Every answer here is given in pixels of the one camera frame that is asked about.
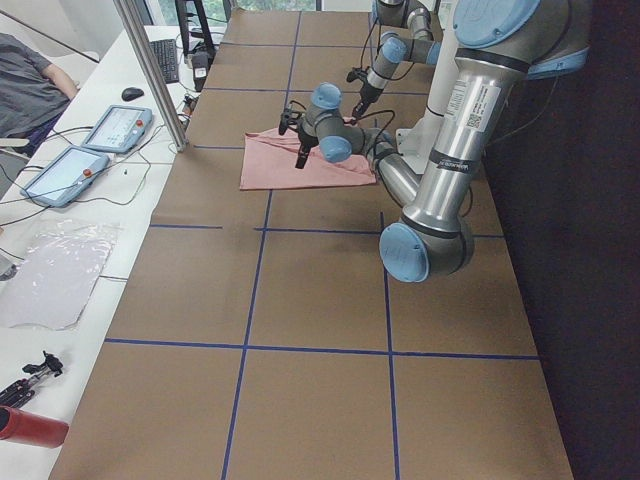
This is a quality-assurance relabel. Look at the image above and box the black folded tripod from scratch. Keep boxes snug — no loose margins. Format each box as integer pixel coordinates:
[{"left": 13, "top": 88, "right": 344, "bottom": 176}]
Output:
[{"left": 1, "top": 351, "right": 63, "bottom": 409}]

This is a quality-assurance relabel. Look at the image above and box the lower blue teach pendant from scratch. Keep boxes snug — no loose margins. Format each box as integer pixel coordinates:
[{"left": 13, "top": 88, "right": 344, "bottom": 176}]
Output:
[{"left": 20, "top": 146, "right": 110, "bottom": 208}]

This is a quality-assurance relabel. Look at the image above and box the seated person in grey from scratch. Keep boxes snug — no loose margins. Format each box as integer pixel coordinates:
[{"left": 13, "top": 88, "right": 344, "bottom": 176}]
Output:
[{"left": 1, "top": 34, "right": 79, "bottom": 155}]

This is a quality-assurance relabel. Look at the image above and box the upper blue teach pendant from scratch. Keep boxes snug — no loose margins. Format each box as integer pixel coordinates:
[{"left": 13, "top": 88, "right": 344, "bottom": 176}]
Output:
[{"left": 81, "top": 105, "right": 153, "bottom": 154}]

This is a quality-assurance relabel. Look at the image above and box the red cylinder bottle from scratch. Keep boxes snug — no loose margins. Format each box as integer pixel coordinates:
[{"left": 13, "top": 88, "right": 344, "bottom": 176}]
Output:
[{"left": 1, "top": 406, "right": 69, "bottom": 448}]

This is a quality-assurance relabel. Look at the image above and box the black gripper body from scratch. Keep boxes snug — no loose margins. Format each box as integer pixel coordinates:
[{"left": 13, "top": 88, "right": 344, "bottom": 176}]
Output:
[
  {"left": 297, "top": 127, "right": 316, "bottom": 156},
  {"left": 357, "top": 80, "right": 383, "bottom": 108}
]

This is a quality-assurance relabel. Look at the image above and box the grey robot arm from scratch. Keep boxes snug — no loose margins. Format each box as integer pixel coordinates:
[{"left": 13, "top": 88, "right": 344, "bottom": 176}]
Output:
[
  {"left": 346, "top": 1, "right": 442, "bottom": 120},
  {"left": 280, "top": 1, "right": 593, "bottom": 283}
]

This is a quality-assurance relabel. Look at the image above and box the black keyboard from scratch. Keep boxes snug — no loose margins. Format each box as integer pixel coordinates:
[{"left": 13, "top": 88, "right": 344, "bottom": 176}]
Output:
[{"left": 149, "top": 39, "right": 179, "bottom": 84}]

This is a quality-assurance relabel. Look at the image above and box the clear plastic bag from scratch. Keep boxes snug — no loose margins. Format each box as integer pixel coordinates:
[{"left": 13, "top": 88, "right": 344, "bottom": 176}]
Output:
[{"left": 1, "top": 218, "right": 121, "bottom": 331}]

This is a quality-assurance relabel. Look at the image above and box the black desk cable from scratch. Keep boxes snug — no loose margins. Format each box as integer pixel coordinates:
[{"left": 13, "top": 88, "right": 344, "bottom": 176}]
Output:
[{"left": 0, "top": 124, "right": 186, "bottom": 236}]

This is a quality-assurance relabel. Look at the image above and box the pink Snoopy t-shirt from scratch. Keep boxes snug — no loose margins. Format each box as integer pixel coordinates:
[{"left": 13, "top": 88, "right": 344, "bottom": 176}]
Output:
[{"left": 238, "top": 115, "right": 379, "bottom": 192}]

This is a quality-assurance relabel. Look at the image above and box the blue teach pendant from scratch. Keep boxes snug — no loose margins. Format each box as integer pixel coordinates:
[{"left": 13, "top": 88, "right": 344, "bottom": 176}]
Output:
[
  {"left": 81, "top": 105, "right": 153, "bottom": 154},
  {"left": 20, "top": 146, "right": 110, "bottom": 208}
]

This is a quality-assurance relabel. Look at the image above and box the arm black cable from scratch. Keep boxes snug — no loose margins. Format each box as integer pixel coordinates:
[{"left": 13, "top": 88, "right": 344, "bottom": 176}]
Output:
[
  {"left": 359, "top": 9, "right": 416, "bottom": 84},
  {"left": 284, "top": 98, "right": 401, "bottom": 166}
]

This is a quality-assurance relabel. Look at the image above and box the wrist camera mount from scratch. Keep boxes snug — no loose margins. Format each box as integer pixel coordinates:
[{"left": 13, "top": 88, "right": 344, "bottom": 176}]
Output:
[
  {"left": 278, "top": 100, "right": 306, "bottom": 136},
  {"left": 346, "top": 67, "right": 368, "bottom": 84}
]

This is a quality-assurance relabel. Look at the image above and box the black computer mouse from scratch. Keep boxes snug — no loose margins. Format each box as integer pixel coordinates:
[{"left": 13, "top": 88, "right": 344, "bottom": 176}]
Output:
[{"left": 121, "top": 87, "right": 144, "bottom": 102}]

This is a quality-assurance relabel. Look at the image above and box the aluminium frame post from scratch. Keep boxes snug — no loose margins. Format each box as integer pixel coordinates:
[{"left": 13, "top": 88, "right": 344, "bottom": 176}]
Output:
[{"left": 114, "top": 0, "right": 188, "bottom": 152}]

